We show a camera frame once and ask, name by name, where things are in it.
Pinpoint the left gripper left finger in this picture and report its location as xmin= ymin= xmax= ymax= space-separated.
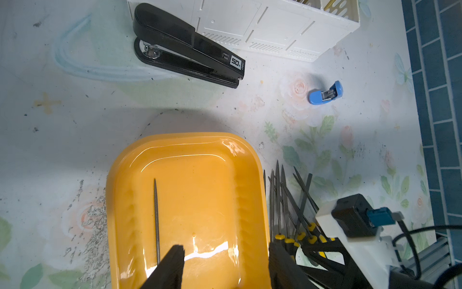
xmin=140 ymin=244 xmax=185 ymax=289

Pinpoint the needle file on mat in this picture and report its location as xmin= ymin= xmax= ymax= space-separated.
xmin=295 ymin=171 xmax=312 ymax=215
xmin=293 ymin=165 xmax=327 ymax=254
xmin=282 ymin=182 xmax=318 ymax=244

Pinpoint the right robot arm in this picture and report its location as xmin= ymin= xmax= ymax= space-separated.
xmin=302 ymin=194 xmax=462 ymax=289

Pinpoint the white desktop file organizer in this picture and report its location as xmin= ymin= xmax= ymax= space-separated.
xmin=149 ymin=0 xmax=360 ymax=62

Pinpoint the black stapler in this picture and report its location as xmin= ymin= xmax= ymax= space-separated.
xmin=133 ymin=3 xmax=245 ymax=89

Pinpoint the yellow plastic storage tray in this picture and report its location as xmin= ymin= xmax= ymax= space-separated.
xmin=106 ymin=132 xmax=271 ymax=289

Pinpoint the needle file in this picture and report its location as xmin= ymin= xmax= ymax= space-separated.
xmin=275 ymin=161 xmax=285 ymax=242
xmin=293 ymin=165 xmax=327 ymax=254
xmin=269 ymin=171 xmax=275 ymax=242
xmin=154 ymin=179 xmax=161 ymax=266
xmin=295 ymin=171 xmax=312 ymax=215
xmin=280 ymin=166 xmax=294 ymax=253
xmin=282 ymin=182 xmax=318 ymax=244

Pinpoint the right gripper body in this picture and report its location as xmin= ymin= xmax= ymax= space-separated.
xmin=302 ymin=202 xmax=397 ymax=289

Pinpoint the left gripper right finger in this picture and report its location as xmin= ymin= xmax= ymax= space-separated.
xmin=268 ymin=242 xmax=317 ymax=289

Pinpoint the small blue stapler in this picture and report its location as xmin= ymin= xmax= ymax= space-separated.
xmin=308 ymin=81 xmax=344 ymax=105

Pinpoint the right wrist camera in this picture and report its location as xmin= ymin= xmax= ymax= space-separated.
xmin=331 ymin=194 xmax=404 ymax=238

